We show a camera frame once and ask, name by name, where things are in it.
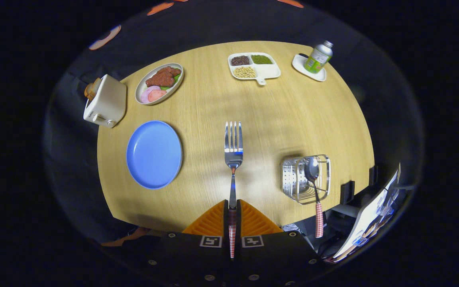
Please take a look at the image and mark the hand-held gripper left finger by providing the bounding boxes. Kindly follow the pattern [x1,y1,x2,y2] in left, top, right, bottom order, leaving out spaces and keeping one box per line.
[134,199,232,287]

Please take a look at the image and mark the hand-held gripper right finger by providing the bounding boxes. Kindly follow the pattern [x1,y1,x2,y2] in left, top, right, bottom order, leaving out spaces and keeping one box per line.
[233,199,328,287]

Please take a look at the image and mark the spoon with red checked handle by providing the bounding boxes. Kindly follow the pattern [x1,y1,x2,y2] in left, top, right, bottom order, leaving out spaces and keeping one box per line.
[304,156,324,239]

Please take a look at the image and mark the fork with red checked handle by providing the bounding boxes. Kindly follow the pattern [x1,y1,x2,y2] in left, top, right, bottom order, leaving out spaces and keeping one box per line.
[224,121,243,259]

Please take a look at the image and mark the metal cutlery rack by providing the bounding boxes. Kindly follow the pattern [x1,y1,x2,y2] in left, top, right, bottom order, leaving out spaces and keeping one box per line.
[280,154,332,205]

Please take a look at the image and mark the computer monitor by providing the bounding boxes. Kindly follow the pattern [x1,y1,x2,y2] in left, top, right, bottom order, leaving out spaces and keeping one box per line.
[332,163,402,261]

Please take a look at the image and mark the blue plate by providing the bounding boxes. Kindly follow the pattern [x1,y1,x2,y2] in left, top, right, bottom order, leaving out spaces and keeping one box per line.
[126,120,183,190]

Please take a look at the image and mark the pink ham slices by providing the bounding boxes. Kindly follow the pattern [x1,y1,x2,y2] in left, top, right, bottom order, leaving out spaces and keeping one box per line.
[141,85,167,104]

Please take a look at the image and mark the white toaster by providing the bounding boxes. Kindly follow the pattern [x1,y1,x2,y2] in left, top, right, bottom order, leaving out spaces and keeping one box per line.
[83,74,127,128]

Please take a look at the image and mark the white oval plate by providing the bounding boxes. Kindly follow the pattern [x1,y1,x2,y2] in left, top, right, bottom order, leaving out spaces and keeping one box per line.
[135,63,184,106]

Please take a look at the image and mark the brown meat slices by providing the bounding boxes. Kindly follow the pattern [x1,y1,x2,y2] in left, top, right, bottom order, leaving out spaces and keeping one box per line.
[146,66,182,88]

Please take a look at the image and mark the white divided tray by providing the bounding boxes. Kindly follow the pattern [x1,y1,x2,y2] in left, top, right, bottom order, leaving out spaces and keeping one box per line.
[228,52,281,86]

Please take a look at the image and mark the pile of yellow soybeans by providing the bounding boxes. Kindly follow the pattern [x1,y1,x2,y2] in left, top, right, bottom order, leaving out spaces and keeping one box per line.
[234,66,257,78]

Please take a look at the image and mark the toasted bread slice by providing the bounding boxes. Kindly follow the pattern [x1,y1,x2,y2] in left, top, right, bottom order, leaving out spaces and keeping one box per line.
[84,77,102,101]

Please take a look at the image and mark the small white plate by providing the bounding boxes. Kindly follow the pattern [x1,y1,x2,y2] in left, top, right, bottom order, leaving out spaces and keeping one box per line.
[292,54,327,82]

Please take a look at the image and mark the green drink can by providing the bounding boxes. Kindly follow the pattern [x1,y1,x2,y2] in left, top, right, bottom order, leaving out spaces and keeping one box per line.
[304,40,333,74]

